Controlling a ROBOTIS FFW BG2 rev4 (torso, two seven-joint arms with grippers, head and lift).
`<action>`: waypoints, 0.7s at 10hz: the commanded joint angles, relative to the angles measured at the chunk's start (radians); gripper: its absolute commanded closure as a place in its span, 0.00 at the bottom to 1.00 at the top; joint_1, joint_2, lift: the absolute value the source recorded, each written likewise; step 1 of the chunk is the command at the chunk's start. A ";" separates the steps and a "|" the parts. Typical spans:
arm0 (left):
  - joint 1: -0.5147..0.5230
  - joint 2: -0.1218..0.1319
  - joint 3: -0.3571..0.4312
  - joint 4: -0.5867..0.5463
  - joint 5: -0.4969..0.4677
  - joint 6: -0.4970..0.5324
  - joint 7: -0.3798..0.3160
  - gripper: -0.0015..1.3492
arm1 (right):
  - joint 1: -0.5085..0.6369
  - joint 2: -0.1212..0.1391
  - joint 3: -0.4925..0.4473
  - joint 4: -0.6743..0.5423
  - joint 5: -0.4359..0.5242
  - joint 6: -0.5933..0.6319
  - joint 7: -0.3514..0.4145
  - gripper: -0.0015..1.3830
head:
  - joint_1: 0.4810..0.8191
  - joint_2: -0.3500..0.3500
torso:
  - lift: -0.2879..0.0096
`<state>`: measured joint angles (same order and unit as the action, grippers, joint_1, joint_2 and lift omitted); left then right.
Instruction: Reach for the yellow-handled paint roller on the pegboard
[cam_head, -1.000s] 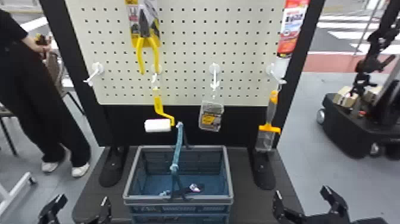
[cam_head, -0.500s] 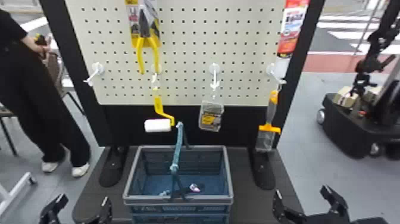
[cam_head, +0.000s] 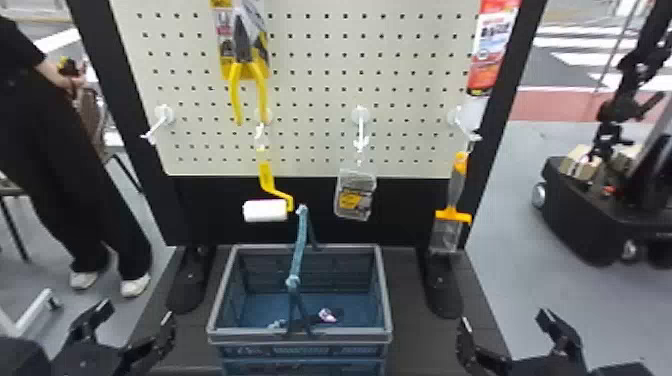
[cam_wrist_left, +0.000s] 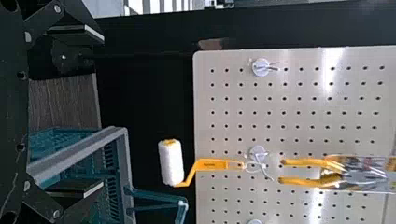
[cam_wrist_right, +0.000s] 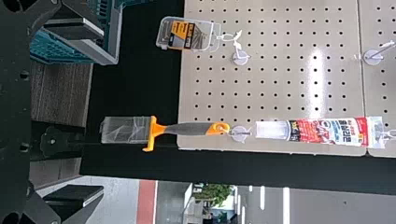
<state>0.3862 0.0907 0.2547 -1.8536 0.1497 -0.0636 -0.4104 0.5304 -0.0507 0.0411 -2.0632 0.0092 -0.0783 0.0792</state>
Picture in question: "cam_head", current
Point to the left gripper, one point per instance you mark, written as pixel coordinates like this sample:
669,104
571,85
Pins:
89,362

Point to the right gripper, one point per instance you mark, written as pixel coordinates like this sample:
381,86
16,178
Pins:
546,367

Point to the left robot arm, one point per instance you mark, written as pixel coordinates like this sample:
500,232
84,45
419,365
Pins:
21,359

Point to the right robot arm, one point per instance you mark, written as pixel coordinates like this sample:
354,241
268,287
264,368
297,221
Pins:
627,370

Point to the blue basket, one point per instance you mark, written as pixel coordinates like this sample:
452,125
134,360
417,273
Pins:
302,336

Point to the yellow paint roller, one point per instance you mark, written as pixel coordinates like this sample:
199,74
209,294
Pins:
265,210

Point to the person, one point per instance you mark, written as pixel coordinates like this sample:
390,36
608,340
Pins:
47,157

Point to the clear packet of screws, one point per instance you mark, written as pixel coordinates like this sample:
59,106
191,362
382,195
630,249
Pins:
355,194

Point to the yellow pliers on card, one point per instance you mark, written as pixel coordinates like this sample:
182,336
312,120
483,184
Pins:
242,58

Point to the red tool packet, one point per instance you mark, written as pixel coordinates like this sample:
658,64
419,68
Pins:
491,47

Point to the white pegboard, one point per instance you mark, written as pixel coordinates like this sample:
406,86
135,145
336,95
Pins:
325,63

